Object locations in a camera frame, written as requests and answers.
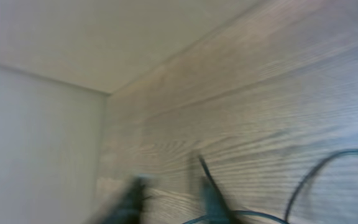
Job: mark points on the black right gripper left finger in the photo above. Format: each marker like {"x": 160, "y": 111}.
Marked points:
{"x": 130, "y": 207}

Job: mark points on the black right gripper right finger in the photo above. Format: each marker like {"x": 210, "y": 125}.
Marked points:
{"x": 216, "y": 208}

